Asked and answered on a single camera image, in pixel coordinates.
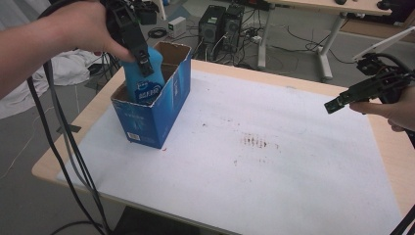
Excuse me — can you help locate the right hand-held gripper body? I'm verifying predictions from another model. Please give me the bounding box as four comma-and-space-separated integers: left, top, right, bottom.
355, 52, 415, 106

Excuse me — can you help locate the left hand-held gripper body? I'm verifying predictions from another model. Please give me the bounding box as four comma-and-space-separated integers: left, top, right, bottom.
100, 0, 149, 53

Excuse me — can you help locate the blue detergent bottle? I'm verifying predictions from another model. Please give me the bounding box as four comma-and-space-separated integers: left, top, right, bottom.
121, 45, 166, 106

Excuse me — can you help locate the blue cardboard box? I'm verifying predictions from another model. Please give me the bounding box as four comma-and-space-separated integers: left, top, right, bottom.
110, 40, 193, 151

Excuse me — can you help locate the person's right hand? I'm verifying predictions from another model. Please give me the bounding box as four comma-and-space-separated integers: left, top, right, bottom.
348, 85, 415, 133

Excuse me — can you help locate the person's left hand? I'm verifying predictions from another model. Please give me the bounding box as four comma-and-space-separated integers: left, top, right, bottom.
48, 0, 136, 64

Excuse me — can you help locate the white metal bar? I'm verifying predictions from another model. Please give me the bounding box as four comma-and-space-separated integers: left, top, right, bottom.
351, 25, 415, 63

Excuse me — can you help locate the small white box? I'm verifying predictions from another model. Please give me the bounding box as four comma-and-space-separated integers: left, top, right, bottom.
167, 16, 187, 39

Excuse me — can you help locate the white cloth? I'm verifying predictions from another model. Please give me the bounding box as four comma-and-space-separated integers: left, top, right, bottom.
0, 48, 106, 120

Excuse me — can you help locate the black computer tower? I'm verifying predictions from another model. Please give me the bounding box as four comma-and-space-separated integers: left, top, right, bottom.
198, 4, 227, 47
222, 3, 251, 54

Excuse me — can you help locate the white-legged desk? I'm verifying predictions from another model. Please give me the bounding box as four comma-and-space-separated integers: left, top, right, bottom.
256, 0, 393, 83

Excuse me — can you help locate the white table mat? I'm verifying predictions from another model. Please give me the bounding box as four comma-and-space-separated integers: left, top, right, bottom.
57, 69, 404, 235

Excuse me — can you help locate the coiled black cable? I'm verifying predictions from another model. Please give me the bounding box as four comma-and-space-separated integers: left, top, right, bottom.
147, 26, 169, 41

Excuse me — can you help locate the grey cable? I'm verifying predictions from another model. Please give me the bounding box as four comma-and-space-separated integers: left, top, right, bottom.
48, 63, 103, 212

